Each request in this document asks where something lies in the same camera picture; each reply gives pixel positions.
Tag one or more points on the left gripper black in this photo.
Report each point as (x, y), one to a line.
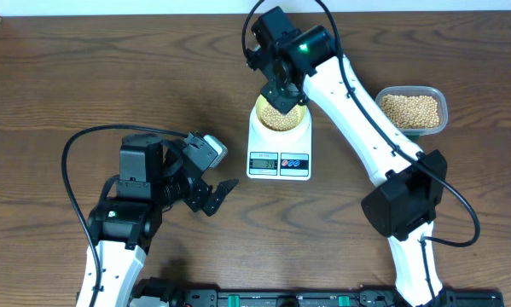
(216, 198)

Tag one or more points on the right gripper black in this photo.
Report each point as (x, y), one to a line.
(270, 91)

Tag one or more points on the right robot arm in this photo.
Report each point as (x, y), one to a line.
(311, 66)

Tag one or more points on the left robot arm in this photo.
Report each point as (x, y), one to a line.
(153, 175)

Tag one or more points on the soybeans in bowl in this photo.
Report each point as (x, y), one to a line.
(277, 121)

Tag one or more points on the yellow plastic bowl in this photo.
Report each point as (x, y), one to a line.
(261, 103)

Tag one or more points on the white digital kitchen scale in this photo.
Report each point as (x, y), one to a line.
(276, 155)

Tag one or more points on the soybeans in container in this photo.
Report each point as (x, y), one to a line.
(411, 112)

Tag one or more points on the clear plastic bean container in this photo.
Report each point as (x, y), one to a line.
(419, 91)

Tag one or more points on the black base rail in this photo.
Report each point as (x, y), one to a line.
(315, 298)

